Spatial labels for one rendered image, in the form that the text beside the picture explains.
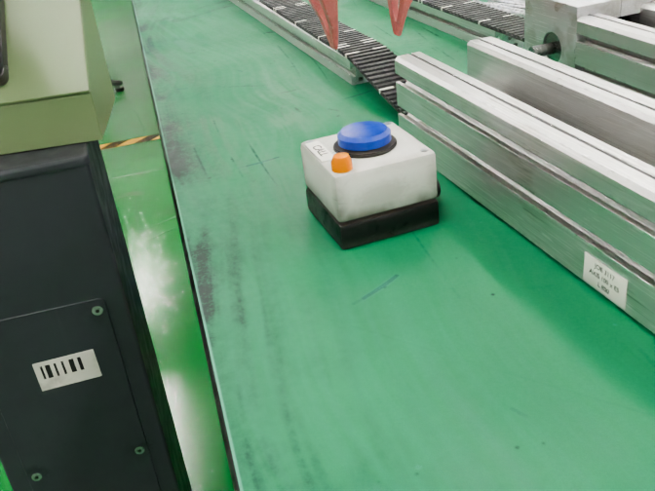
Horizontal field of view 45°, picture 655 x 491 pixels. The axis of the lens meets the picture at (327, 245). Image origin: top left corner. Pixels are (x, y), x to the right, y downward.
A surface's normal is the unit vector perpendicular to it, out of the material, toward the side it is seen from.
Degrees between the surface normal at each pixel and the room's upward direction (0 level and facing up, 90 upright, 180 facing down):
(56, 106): 90
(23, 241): 90
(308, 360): 0
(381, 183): 90
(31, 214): 90
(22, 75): 45
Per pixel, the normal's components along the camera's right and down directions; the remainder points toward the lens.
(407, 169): 0.34, 0.43
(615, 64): -0.94, 0.25
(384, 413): -0.11, -0.87
